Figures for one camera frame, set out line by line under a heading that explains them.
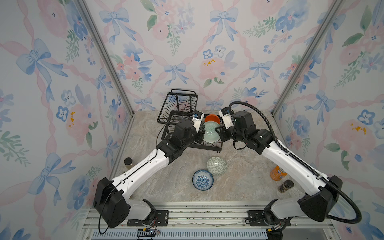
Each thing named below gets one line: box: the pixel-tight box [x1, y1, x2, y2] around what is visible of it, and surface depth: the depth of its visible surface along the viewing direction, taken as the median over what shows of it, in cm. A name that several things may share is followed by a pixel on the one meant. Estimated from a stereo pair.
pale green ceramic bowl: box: [202, 121, 221, 143], surface depth 76 cm
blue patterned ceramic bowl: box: [192, 169, 214, 191], surface depth 86 cm
